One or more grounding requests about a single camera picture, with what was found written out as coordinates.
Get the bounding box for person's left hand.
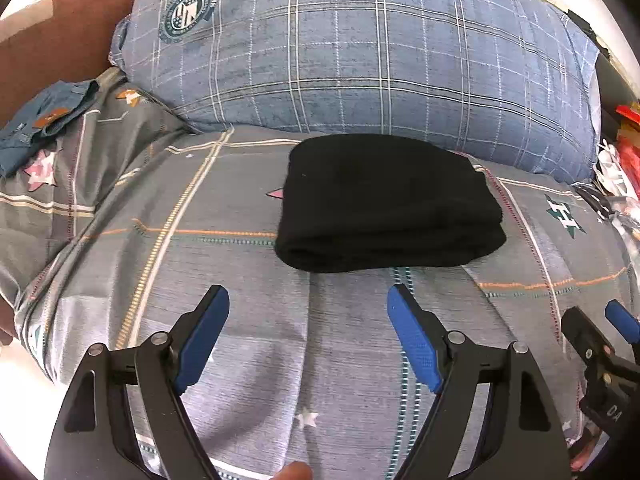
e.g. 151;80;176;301
276;461;314;480

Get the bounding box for red plastic packet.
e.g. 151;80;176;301
614;104;640;173

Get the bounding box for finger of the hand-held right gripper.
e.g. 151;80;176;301
560;306;609;362
604;299;640;348

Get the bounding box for grey printed bed sheet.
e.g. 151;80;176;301
0;67;640;480

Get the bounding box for person's right hand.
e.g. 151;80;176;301
568;422;603;472

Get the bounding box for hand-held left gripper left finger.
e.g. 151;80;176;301
44;284;231;480

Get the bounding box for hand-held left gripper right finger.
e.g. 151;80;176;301
386;283;572;480

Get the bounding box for blue denim jeans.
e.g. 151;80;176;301
0;80;104;179

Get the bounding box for black pants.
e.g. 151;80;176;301
274;133;508;275

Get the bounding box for brown headboard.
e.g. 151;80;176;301
0;0;147;127

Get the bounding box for blue plaid pillow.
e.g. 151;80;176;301
109;0;603;186

